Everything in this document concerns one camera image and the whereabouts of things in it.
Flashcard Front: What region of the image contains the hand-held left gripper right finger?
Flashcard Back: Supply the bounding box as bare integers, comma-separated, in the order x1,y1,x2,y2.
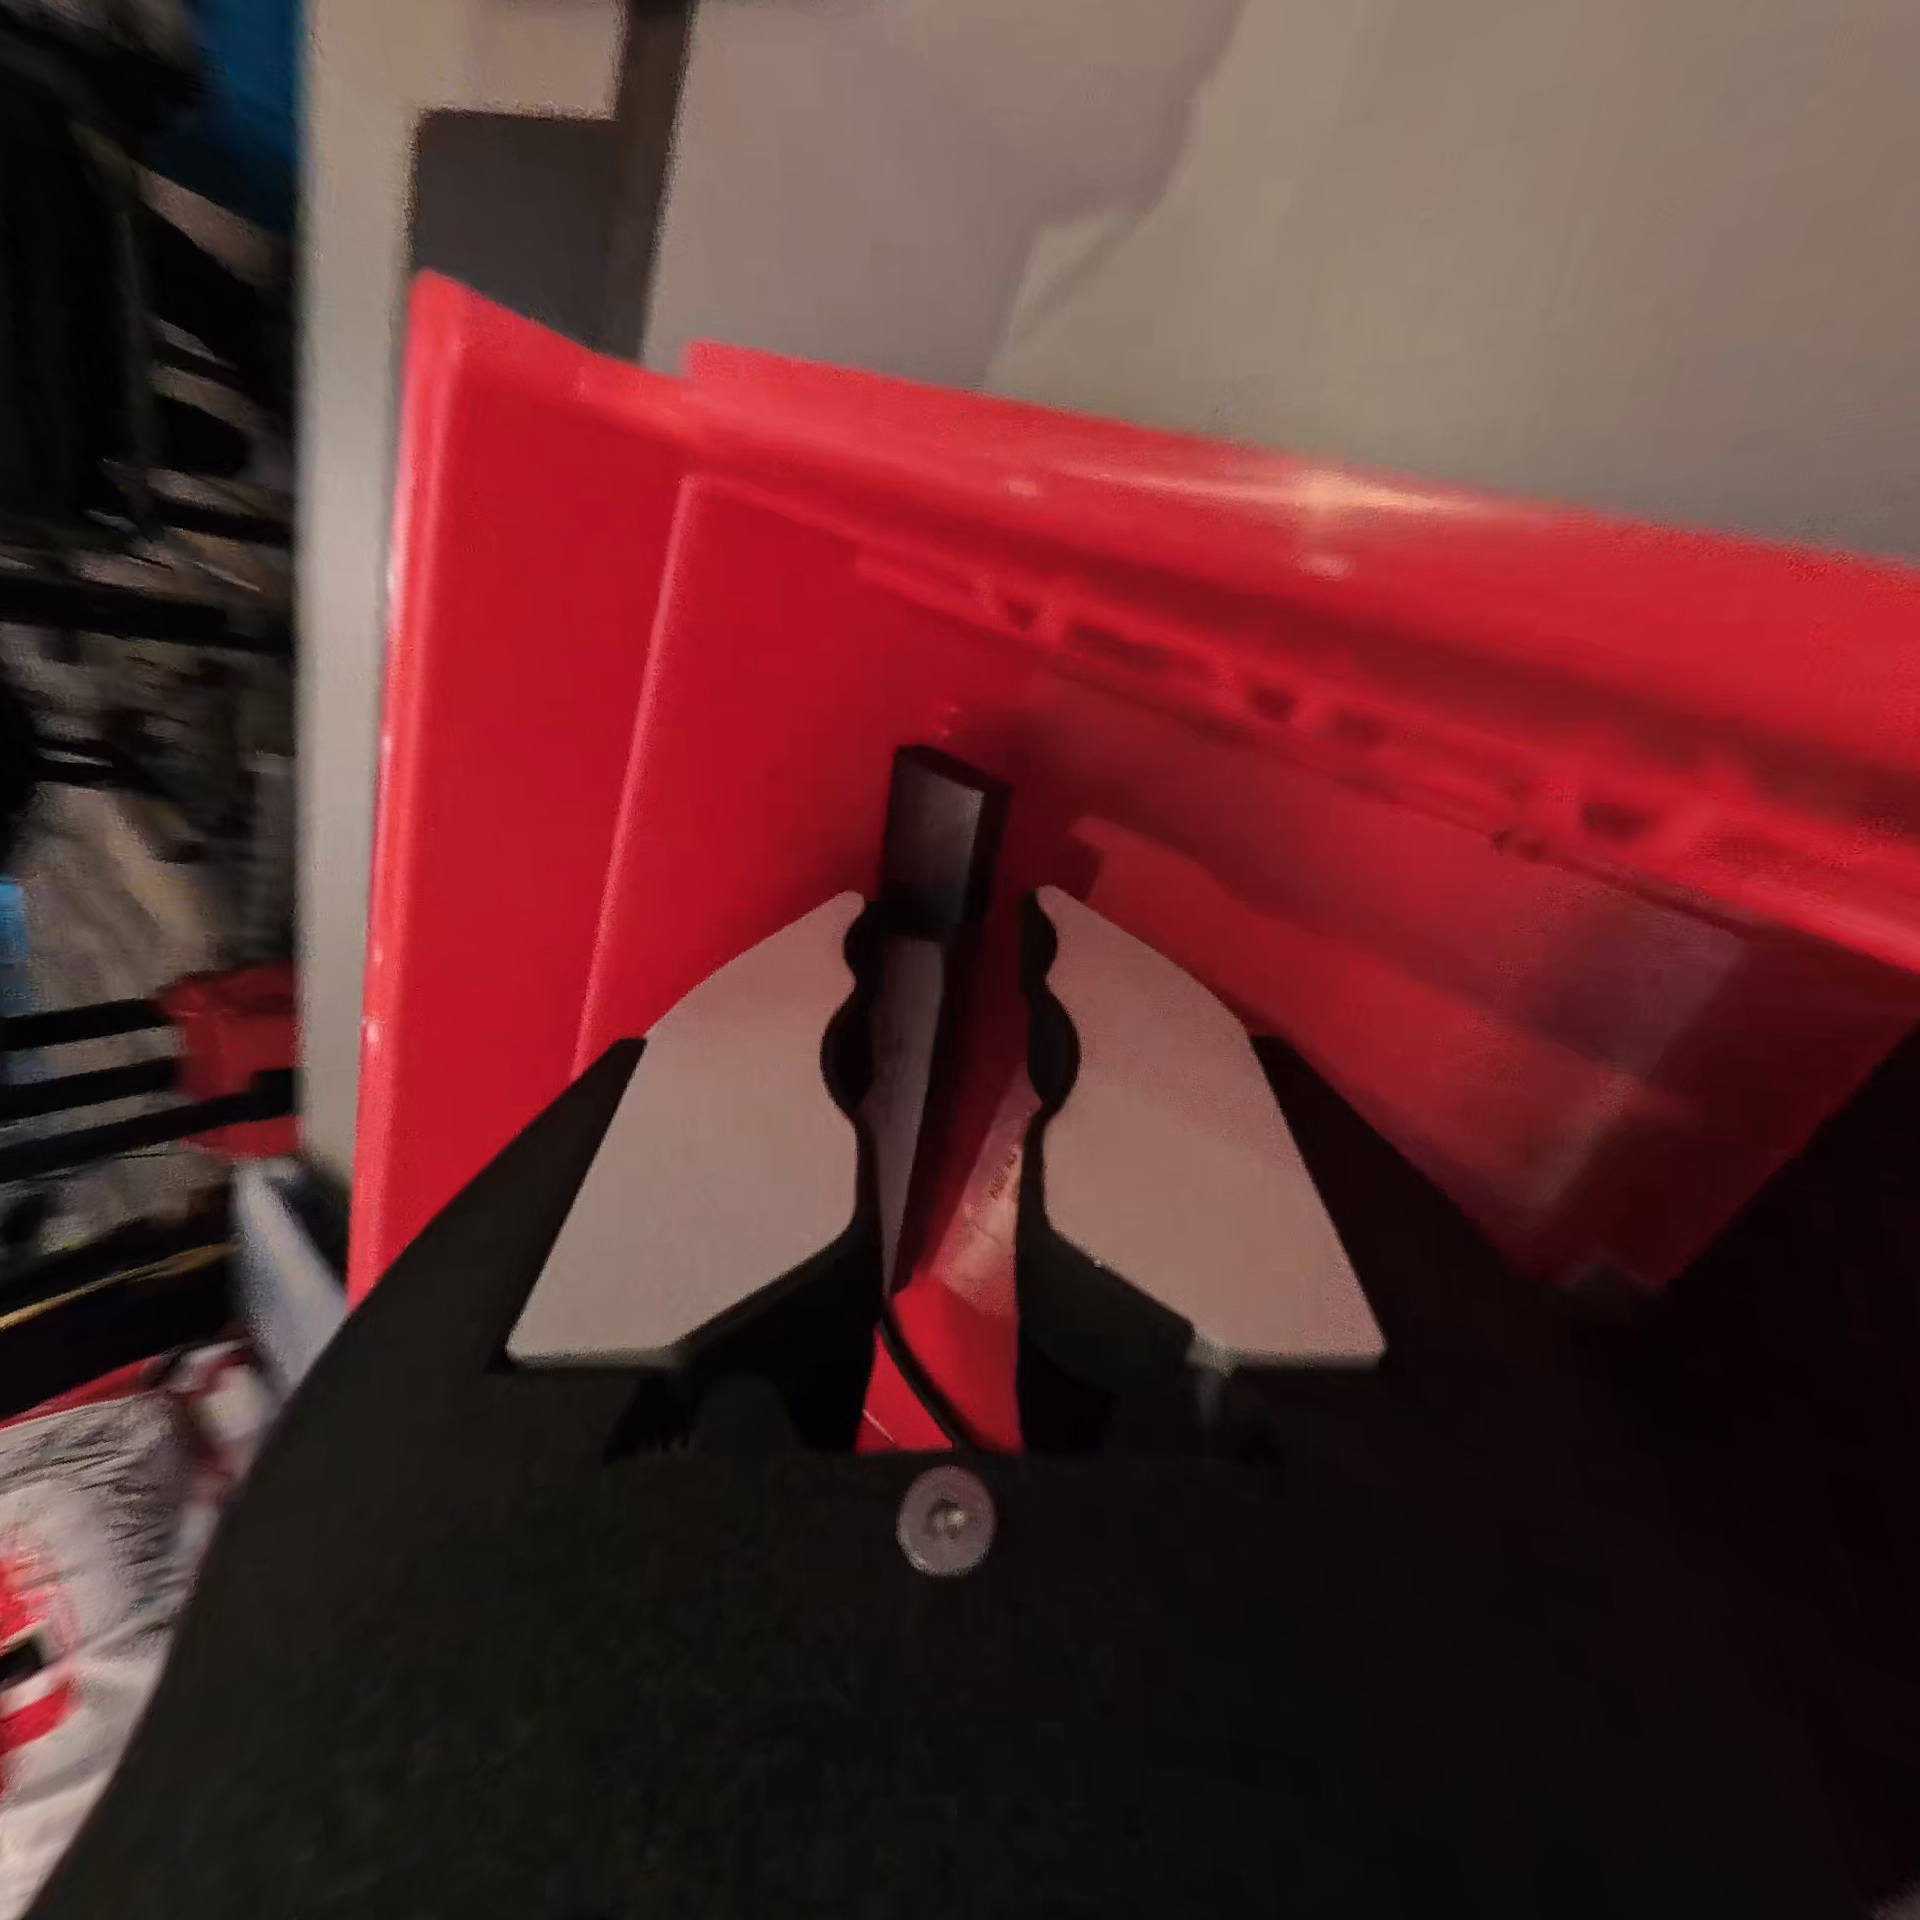
1013,885,1386,1404

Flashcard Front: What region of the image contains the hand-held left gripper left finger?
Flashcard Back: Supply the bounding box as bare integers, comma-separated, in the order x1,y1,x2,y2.
510,893,893,1404

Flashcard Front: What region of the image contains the grey hub with cable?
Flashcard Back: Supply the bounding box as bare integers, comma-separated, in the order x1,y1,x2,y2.
855,747,1016,1446

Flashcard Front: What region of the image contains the red plastic bin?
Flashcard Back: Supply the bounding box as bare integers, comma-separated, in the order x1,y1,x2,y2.
345,270,1920,1456

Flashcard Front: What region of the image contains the black divider in red bin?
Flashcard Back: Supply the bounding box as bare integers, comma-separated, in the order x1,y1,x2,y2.
1065,810,1747,1297

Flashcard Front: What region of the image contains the red white printed bag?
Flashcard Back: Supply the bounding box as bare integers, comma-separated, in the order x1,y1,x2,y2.
0,1344,277,1875

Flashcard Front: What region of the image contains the dark desk cable flap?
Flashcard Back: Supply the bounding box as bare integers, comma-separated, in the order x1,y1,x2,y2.
407,105,697,367

